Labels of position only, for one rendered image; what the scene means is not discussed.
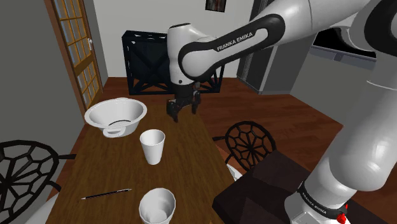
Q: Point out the wide white faceted cup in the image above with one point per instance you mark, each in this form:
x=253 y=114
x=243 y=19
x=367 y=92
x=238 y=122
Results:
x=156 y=208

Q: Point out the tall grey refrigerator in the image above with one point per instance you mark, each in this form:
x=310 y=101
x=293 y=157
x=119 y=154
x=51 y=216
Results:
x=273 y=68

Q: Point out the tall white cup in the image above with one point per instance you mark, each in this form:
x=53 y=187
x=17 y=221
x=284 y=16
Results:
x=152 y=149

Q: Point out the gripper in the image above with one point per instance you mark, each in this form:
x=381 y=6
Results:
x=183 y=94

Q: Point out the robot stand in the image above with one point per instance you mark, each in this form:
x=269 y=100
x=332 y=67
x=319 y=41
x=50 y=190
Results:
x=263 y=192

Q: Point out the wooden door with glass panes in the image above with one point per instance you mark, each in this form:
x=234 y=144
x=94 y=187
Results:
x=73 y=46

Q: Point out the dark window with grey sill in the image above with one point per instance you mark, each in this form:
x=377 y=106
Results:
x=338 y=42

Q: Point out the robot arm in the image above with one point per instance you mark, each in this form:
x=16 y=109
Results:
x=294 y=28

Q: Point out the black lattice chair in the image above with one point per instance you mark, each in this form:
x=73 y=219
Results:
x=249 y=144
x=14 y=173

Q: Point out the black pen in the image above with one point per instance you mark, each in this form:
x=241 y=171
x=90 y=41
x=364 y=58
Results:
x=105 y=194

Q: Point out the black open shelf rack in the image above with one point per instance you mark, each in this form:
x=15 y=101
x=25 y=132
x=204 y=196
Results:
x=145 y=62

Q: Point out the dark wall picture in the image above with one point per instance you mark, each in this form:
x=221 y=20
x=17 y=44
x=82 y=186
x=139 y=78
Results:
x=215 y=4

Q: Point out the brown wooden table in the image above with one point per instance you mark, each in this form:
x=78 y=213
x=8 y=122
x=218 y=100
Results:
x=108 y=167

